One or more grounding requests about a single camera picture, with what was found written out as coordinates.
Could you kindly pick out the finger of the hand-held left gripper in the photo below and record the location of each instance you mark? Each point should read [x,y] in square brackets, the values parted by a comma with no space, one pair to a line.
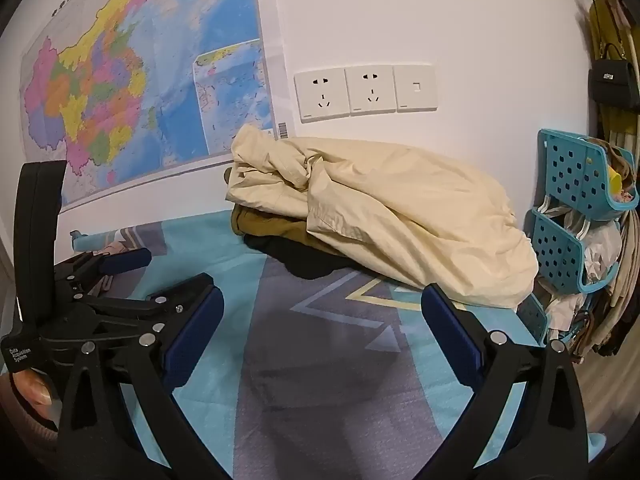
[175,292]
[125,261]

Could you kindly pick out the yellow hanging bag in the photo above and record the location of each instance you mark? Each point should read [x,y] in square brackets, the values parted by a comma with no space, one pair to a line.
[605,25]

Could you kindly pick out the black handbag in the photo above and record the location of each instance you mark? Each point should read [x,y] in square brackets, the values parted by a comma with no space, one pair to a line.
[612,82]

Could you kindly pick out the white plastic bag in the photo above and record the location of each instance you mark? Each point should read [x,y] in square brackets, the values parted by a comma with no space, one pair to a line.
[600,255]

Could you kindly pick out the cream jacket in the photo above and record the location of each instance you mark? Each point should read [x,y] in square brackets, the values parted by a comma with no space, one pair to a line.
[400,210]

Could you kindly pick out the teal grey printed bed sheet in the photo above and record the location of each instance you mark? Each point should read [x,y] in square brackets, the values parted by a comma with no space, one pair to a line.
[310,360]

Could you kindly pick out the teal plastic basket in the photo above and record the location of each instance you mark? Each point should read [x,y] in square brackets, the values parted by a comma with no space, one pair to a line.
[555,250]
[570,170]
[532,317]

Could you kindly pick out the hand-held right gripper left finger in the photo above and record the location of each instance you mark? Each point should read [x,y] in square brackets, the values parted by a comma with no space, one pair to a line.
[192,340]

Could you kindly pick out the colourful wall map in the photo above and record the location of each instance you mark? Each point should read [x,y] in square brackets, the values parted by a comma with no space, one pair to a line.
[150,60]

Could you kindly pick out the person's left hand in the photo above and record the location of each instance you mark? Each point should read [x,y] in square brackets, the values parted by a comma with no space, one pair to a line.
[32,390]

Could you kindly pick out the white wall socket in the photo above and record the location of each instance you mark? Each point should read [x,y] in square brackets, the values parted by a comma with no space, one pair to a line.
[371,90]
[322,92]

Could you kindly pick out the olive garment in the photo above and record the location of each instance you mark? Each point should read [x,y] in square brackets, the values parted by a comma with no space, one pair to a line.
[280,227]

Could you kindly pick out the black garment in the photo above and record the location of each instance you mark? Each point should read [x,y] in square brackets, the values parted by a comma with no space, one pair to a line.
[300,260]

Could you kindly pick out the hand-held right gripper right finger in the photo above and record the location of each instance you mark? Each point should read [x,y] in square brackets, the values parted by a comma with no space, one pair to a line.
[450,332]

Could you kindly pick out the person's left forearm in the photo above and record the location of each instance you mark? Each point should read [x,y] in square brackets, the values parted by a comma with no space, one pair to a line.
[35,430]

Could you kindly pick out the pink garment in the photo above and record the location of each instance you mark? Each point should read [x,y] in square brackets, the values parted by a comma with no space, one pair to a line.
[120,247]

